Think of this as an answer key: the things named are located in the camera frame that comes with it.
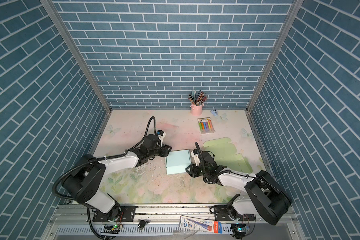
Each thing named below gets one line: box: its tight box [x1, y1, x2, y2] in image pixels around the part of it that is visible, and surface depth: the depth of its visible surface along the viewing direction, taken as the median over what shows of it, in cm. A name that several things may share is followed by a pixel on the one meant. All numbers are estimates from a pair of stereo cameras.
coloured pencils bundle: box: [188, 90, 208, 106], surface depth 114 cm
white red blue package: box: [179, 215, 223, 234], surface depth 72 cm
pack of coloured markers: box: [197, 117, 216, 135], surface depth 111 cm
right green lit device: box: [231, 223, 247, 239], surface depth 72 cm
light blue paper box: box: [165, 149, 192, 175], surface depth 90 cm
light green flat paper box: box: [203, 137, 254, 174], surface depth 98 cm
